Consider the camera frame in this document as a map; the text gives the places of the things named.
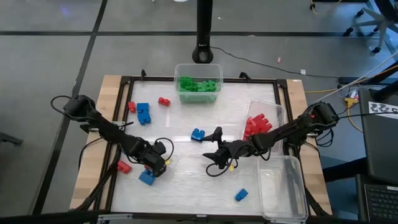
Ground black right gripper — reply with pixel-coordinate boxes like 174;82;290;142
200;126;254;170

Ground black laptop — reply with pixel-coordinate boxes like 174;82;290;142
355;173;398;224

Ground long clear plastic bin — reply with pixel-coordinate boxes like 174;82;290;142
256;154;310;222

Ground black camera stand pole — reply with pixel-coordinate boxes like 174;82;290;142
192;0;215;65

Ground office chair base with casters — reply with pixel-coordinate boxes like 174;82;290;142
343;0;398;54

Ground dark blue crossbar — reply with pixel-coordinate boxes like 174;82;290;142
322;157;369;184

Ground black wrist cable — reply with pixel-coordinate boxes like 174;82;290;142
205;155;239;178
154;136;175;162

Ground white table mat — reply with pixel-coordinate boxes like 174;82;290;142
111;81;290;216

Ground white cable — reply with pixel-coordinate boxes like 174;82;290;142
307;51;398;106

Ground black floor bar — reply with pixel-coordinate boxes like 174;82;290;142
338;60;398;85

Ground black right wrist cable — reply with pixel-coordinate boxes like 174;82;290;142
205;155;239;178

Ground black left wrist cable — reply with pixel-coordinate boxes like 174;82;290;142
154;136;175;162

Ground dark grey floor object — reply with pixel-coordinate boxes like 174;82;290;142
0;131;24;146

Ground black table frame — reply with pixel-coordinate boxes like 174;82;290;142
104;68;312;218

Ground yellow cable connector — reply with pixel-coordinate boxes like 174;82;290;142
343;96;359;109

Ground black front crossbeam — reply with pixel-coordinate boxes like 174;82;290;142
0;208;333;224

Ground large red toy block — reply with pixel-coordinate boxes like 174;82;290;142
248;113;269;128

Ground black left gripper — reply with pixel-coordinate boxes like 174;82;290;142
133;139;168;179

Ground thin black floor cable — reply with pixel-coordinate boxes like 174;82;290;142
210;45;340;79

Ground small blue toy block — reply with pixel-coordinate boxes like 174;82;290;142
234;188;249;202

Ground black cable to case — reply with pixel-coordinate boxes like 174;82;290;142
329;110;398;124

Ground yellow cable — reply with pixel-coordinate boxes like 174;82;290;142
303;63;398;94

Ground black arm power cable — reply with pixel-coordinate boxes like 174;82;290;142
78;136;105;175

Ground silver metal bracket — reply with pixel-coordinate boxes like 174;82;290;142
97;213;134;223

